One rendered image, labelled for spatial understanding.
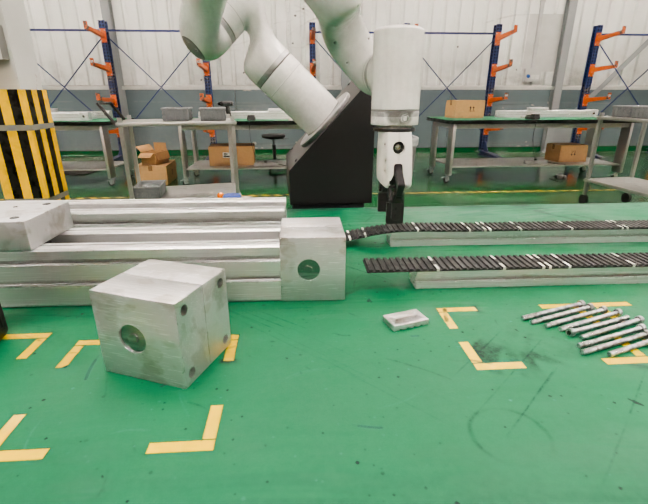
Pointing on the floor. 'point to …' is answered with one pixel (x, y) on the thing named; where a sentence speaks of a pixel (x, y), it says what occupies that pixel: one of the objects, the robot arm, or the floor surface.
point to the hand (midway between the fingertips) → (389, 211)
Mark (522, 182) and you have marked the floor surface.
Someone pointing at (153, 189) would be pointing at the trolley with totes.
